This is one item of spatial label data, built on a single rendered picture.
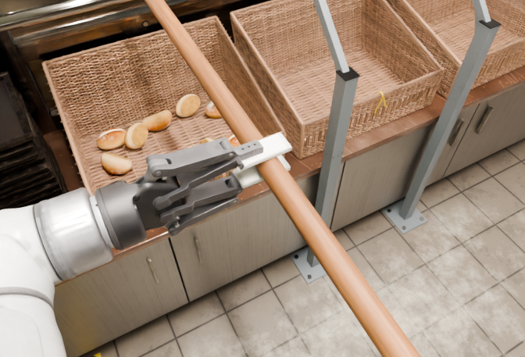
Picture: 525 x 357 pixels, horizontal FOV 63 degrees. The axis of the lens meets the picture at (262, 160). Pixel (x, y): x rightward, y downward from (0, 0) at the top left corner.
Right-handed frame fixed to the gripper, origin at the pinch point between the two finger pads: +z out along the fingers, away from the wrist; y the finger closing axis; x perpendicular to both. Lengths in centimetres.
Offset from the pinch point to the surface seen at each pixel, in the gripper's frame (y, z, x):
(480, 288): 118, 93, 7
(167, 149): 59, -1, -64
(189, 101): 54, 12, -76
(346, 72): 23, 40, -34
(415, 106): 58, 82, -43
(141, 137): 56, -7, -69
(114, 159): 53, -17, -61
